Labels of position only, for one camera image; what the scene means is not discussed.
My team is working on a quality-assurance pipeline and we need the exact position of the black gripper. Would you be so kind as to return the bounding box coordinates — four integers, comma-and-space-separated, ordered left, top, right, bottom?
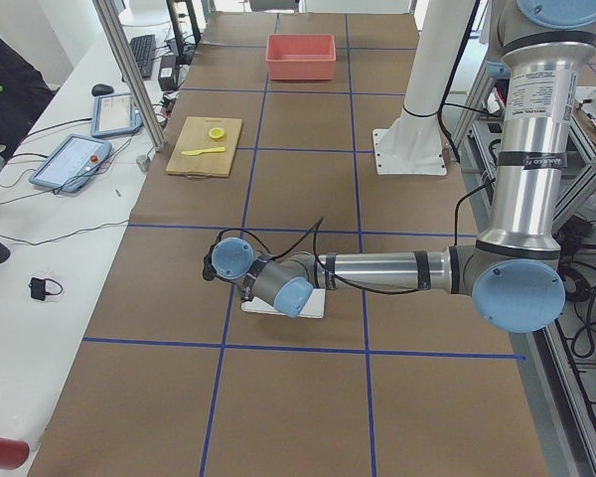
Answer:
202, 243, 218, 281

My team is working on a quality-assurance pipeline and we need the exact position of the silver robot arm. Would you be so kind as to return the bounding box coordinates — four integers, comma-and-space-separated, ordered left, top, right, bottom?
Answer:
203, 1, 596, 333

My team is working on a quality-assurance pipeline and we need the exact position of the yellow plastic knife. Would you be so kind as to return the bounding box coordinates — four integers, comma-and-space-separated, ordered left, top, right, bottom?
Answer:
181, 146, 226, 157

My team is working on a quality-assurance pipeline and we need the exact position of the bamboo cutting board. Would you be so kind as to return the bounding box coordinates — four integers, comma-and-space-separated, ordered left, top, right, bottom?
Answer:
166, 116, 242, 178

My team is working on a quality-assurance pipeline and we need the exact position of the lemon slice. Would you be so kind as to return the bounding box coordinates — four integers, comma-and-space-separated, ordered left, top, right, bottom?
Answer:
208, 127, 225, 140

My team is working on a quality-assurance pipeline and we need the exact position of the small black clip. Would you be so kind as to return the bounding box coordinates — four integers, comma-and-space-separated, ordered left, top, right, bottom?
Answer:
29, 277, 64, 301

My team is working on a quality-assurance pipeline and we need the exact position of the blue teach pendant near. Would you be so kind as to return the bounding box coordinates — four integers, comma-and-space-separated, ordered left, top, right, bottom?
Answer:
29, 134, 112, 193

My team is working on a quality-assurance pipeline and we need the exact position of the blue teach pendant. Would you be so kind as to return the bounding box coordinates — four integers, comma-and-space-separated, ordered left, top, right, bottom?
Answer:
29, 134, 112, 193
90, 93, 143, 138

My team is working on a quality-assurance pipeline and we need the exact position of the blue teach pendant far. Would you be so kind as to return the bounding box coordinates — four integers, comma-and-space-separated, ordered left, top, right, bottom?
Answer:
90, 93, 143, 138

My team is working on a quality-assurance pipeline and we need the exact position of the black power adapter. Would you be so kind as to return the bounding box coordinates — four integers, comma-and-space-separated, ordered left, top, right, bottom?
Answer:
158, 55, 180, 91

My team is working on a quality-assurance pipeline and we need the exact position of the black computer mouse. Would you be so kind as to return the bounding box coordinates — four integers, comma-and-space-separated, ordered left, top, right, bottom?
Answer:
90, 83, 114, 97

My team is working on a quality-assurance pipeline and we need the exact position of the pink plastic bin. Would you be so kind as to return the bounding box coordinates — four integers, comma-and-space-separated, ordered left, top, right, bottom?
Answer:
265, 34, 337, 81

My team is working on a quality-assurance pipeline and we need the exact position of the black keyboard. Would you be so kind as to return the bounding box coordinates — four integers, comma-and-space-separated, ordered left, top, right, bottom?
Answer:
129, 35, 156, 80

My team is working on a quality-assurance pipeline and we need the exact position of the person in black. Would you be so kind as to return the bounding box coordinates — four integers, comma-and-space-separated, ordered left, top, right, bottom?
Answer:
0, 38, 55, 159

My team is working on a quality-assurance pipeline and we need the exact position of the red cylinder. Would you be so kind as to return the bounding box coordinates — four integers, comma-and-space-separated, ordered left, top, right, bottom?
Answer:
0, 437, 30, 470

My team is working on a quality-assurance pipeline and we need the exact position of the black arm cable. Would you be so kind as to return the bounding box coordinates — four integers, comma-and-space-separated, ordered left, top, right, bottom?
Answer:
216, 178, 498, 296

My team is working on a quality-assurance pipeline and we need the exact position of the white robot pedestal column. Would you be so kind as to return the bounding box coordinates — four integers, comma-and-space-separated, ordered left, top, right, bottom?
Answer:
372, 0, 479, 176

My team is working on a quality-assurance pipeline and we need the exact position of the grey aluminium frame post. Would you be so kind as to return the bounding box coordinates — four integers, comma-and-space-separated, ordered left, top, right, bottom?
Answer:
92, 0, 165, 152

